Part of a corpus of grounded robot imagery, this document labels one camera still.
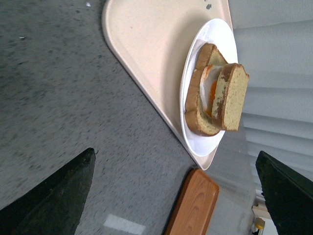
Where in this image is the grey curtain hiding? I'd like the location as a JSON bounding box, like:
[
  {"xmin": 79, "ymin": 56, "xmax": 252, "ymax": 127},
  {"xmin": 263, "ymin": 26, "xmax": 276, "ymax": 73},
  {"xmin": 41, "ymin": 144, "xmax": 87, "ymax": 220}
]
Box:
[{"xmin": 229, "ymin": 0, "xmax": 313, "ymax": 177}]

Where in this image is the bread slice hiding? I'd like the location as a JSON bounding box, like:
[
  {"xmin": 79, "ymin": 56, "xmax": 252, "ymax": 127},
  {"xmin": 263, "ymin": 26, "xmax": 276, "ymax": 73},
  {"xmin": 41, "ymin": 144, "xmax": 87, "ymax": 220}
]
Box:
[
  {"xmin": 212, "ymin": 63, "xmax": 249, "ymax": 131},
  {"xmin": 184, "ymin": 43, "xmax": 227, "ymax": 137}
]

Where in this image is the beige rabbit tray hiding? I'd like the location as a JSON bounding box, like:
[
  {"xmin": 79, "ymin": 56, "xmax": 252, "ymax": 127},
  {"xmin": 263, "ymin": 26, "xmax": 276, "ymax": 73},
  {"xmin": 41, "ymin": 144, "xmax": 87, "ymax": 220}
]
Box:
[{"xmin": 102, "ymin": 0, "xmax": 232, "ymax": 170}]

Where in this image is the white round plate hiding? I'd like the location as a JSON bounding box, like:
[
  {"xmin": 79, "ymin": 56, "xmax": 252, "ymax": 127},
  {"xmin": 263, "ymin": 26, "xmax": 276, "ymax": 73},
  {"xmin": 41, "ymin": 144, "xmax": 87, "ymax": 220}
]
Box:
[{"xmin": 179, "ymin": 19, "xmax": 238, "ymax": 157}]

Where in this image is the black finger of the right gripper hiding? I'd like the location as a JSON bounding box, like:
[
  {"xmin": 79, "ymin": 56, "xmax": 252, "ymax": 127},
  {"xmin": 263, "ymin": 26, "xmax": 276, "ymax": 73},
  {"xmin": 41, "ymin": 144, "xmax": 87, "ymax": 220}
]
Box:
[
  {"xmin": 255, "ymin": 151, "xmax": 313, "ymax": 235},
  {"xmin": 0, "ymin": 148, "xmax": 96, "ymax": 235}
]

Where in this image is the brown wooden tray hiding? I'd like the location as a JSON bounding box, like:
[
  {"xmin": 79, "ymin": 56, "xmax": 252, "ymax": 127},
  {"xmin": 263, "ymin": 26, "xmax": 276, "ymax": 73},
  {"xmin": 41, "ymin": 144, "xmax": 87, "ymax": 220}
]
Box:
[{"xmin": 164, "ymin": 169, "xmax": 220, "ymax": 235}]

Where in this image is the fried egg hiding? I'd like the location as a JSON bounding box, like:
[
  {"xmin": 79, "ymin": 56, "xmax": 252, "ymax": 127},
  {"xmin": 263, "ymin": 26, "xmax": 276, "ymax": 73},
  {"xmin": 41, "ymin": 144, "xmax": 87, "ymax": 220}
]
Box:
[{"xmin": 200, "ymin": 65, "xmax": 223, "ymax": 118}]

